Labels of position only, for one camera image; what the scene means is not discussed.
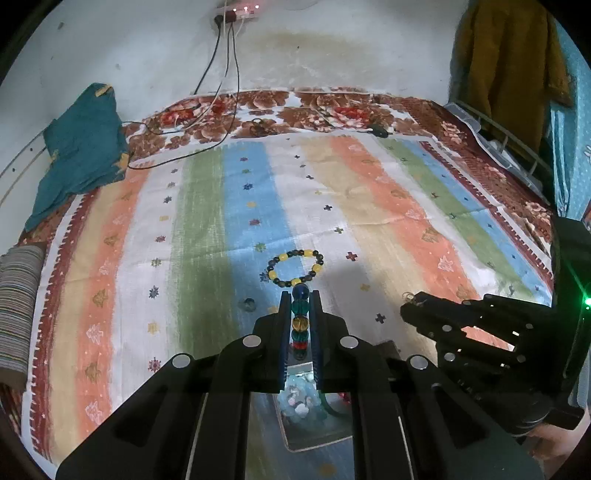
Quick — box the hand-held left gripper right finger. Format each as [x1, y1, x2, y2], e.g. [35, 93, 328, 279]
[309, 291, 546, 480]

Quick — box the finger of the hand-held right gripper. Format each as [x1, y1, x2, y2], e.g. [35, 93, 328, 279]
[400, 292, 532, 342]
[416, 324, 520, 393]

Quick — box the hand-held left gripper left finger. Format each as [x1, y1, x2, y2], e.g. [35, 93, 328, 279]
[55, 291, 294, 480]

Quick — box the blue teal amber bead bracelet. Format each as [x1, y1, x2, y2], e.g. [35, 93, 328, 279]
[288, 284, 311, 363]

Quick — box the white bead bracelet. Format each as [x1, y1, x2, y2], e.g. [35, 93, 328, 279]
[284, 383, 315, 416]

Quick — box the green jade bangle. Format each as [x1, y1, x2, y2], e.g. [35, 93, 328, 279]
[321, 392, 352, 418]

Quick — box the yellow and black bead bracelet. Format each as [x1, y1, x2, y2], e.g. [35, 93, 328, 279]
[260, 249, 324, 288]

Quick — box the clear tray of beads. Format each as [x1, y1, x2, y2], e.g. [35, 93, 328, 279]
[272, 342, 398, 453]

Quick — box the person's right hand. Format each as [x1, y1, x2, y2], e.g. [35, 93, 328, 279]
[524, 422, 591, 467]

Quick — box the colourful striped mat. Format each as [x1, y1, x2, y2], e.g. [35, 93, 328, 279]
[28, 134, 555, 480]

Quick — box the light blue patterned curtain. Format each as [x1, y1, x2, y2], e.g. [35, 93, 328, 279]
[549, 18, 591, 222]

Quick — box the mustard hanging garment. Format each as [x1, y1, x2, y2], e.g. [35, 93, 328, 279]
[450, 0, 573, 153]

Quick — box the striped grey pillow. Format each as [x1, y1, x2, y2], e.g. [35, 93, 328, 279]
[0, 244, 47, 384]

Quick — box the teal cloth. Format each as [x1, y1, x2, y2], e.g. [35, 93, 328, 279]
[25, 83, 130, 232]

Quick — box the white power strip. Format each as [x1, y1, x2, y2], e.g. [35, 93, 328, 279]
[224, 0, 259, 17]

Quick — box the white wire rack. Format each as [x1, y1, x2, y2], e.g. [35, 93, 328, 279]
[445, 102, 555, 204]

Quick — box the black power cable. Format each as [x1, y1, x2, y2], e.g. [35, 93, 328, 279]
[124, 14, 241, 169]

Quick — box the white charging cable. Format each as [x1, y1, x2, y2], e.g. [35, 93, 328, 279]
[191, 14, 232, 121]

